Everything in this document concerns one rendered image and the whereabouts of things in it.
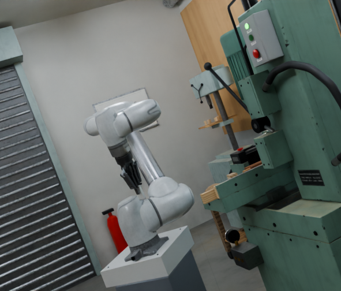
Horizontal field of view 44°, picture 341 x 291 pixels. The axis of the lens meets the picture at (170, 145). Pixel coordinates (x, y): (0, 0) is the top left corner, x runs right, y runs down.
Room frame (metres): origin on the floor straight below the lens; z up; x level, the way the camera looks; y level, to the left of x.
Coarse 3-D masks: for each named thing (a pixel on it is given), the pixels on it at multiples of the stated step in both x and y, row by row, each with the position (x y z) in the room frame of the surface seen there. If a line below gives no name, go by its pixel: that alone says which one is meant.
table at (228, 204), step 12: (288, 168) 1.70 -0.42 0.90; (264, 180) 1.66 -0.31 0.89; (276, 180) 1.68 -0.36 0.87; (288, 180) 1.70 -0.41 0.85; (240, 192) 1.62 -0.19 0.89; (252, 192) 1.64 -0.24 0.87; (264, 192) 1.66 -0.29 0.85; (204, 204) 1.78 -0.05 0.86; (216, 204) 1.66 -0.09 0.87; (228, 204) 1.60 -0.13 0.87; (240, 204) 1.62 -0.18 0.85
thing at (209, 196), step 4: (204, 192) 1.63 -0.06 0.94; (208, 192) 1.62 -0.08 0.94; (212, 192) 1.62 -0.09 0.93; (204, 196) 1.61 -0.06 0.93; (208, 196) 1.62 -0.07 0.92; (212, 196) 1.62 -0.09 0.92; (216, 196) 1.63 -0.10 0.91; (204, 200) 1.61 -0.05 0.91; (208, 200) 1.62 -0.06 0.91; (212, 200) 1.62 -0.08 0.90
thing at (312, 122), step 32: (288, 0) 1.36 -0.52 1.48; (320, 0) 1.40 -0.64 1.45; (288, 32) 1.35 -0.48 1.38; (320, 32) 1.38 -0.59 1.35; (320, 64) 1.37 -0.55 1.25; (288, 96) 1.42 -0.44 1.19; (320, 96) 1.36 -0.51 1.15; (288, 128) 1.48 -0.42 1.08; (320, 128) 1.35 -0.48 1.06; (320, 160) 1.38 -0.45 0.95; (320, 192) 1.43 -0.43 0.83
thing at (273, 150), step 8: (264, 136) 1.49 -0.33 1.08; (272, 136) 1.49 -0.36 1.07; (280, 136) 1.50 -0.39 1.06; (256, 144) 1.53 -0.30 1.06; (264, 144) 1.49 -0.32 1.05; (272, 144) 1.49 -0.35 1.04; (280, 144) 1.50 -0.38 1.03; (264, 152) 1.50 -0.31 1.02; (272, 152) 1.49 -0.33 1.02; (280, 152) 1.50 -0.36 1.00; (288, 152) 1.51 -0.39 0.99; (264, 160) 1.52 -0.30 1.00; (272, 160) 1.48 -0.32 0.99; (280, 160) 1.49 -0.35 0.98; (288, 160) 1.50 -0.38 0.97; (264, 168) 1.54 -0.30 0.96; (272, 168) 1.49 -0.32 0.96
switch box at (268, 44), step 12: (264, 12) 1.36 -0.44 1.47; (240, 24) 1.43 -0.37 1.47; (252, 24) 1.37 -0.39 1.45; (264, 24) 1.36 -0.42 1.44; (264, 36) 1.35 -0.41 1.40; (276, 36) 1.37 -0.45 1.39; (252, 48) 1.41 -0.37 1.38; (264, 48) 1.36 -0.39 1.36; (276, 48) 1.36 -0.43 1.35; (252, 60) 1.43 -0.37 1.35; (264, 60) 1.37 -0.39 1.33
